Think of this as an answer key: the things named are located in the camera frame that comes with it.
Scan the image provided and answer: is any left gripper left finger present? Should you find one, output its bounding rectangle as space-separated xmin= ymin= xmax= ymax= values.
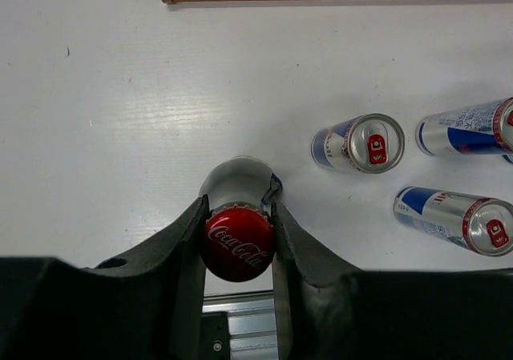
xmin=1 ymin=196 xmax=209 ymax=359

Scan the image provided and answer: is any aluminium front rail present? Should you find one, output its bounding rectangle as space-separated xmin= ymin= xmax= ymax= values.
xmin=198 ymin=290 xmax=278 ymax=359

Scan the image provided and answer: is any silver energy can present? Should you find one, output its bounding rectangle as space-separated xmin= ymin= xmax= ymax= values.
xmin=393 ymin=186 xmax=512 ymax=257
xmin=310 ymin=113 xmax=406 ymax=175

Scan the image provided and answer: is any front silver energy can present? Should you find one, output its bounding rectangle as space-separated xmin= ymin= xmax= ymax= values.
xmin=393 ymin=186 xmax=512 ymax=257

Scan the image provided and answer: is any leftmost silver energy can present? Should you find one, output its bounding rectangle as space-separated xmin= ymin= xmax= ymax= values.
xmin=310 ymin=113 xmax=406 ymax=175

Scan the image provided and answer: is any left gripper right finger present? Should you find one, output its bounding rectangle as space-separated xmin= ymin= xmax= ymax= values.
xmin=271 ymin=202 xmax=512 ymax=359

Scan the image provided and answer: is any cola glass bottle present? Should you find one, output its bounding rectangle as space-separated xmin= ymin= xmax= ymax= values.
xmin=200 ymin=156 xmax=283 ymax=282

